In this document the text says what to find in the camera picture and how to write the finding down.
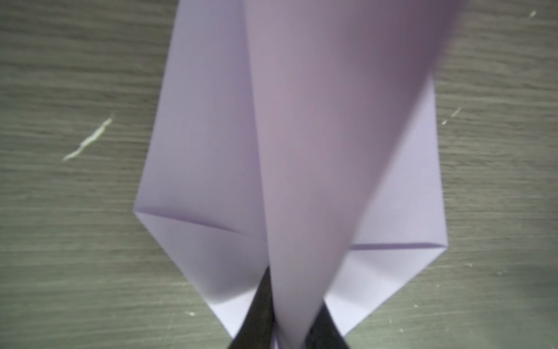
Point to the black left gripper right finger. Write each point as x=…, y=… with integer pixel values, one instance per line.
x=324, y=334

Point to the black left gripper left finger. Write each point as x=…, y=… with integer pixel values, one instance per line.
x=256, y=331

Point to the lilac square paper sheet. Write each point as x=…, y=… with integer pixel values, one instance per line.
x=299, y=136

